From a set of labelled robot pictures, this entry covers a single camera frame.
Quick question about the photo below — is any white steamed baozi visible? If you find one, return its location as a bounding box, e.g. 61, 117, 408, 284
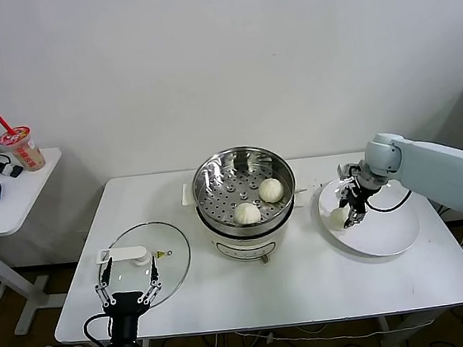
326, 207, 351, 232
232, 200, 263, 227
255, 176, 285, 204

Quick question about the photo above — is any stainless steel steamer basket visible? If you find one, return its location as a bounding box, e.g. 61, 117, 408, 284
189, 141, 300, 244

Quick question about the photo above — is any white floor cable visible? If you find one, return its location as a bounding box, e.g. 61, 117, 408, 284
214, 321, 332, 347

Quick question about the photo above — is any white electric cooker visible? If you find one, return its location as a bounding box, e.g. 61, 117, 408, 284
180, 165, 316, 274

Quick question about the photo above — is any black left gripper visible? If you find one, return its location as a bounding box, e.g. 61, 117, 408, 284
91, 251, 170, 347

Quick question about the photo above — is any milk tea plastic cup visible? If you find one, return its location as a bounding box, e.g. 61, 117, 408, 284
0, 123, 47, 176

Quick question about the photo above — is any white round plate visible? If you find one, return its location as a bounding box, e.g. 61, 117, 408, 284
306, 167, 423, 265

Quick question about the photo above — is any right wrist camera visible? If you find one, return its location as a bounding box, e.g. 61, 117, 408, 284
336, 162, 362, 182

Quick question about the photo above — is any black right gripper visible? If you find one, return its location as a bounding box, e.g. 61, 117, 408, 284
334, 176, 381, 230

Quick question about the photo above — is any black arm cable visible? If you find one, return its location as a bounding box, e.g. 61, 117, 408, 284
363, 187, 414, 215
82, 312, 115, 347

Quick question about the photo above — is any white side table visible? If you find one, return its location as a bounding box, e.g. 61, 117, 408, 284
0, 146, 82, 339

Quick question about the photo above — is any glass lid white handle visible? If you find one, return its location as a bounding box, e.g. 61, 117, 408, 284
91, 217, 197, 317

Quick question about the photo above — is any red drinking straw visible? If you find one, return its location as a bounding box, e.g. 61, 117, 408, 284
0, 109, 17, 139

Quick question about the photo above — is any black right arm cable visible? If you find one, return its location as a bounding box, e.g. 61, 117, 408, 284
363, 187, 414, 215

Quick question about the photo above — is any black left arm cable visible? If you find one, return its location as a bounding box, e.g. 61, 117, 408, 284
82, 312, 115, 347

